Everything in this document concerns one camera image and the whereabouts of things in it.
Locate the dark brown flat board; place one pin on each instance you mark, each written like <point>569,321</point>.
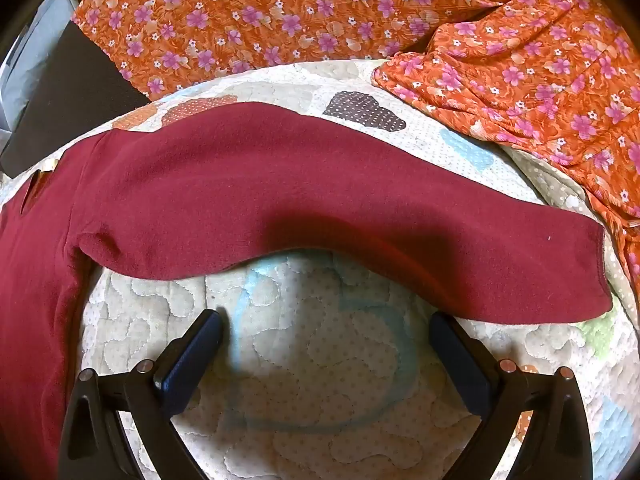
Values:
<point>65,100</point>

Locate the maroon long-sleeve shirt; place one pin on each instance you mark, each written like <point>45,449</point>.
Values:
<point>300,185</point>

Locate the heart print quilted blanket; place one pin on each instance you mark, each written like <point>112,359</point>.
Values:
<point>325,360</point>

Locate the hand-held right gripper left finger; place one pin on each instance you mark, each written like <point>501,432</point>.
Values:
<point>192,355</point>

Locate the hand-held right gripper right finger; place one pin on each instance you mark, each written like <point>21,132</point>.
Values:
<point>457,355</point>

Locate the grey fabric bag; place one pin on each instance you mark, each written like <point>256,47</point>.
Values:
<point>35,45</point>

